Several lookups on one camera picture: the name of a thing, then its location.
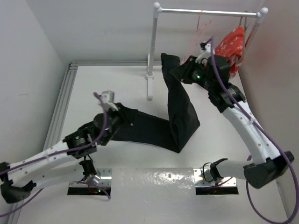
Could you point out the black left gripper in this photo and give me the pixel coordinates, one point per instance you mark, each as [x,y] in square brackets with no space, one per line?
[116,112]

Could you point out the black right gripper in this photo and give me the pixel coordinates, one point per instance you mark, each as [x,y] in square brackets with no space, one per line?
[182,72]

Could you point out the pink wire hanger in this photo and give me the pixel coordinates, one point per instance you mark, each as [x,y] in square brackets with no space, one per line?
[195,42]

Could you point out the dark denim trousers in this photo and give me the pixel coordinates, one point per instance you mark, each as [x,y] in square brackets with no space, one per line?
[172,133]

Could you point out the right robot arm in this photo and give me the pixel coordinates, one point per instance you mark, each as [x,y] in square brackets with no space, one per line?
[267,163]

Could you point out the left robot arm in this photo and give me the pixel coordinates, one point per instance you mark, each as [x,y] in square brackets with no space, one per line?
[68,160]

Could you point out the grey hanger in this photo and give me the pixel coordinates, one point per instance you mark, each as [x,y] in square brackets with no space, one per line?
[243,21]

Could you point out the red patterned garment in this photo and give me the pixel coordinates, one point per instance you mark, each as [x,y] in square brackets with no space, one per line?
[231,47]

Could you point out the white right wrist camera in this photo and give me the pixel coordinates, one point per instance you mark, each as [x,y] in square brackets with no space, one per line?
[205,52]

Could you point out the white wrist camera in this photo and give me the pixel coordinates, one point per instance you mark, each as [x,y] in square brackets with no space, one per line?
[205,52]
[106,99]

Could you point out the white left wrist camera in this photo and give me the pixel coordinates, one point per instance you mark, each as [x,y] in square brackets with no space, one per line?
[106,99]

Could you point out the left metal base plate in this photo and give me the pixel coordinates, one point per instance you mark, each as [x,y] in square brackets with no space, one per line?
[103,179]

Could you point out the metal base plate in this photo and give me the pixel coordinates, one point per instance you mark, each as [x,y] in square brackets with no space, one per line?
[103,179]
[202,180]

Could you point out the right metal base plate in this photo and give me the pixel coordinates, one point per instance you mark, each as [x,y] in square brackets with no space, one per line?
[202,180]

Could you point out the aluminium table edge rail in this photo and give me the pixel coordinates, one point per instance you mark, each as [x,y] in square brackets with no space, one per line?
[57,121]

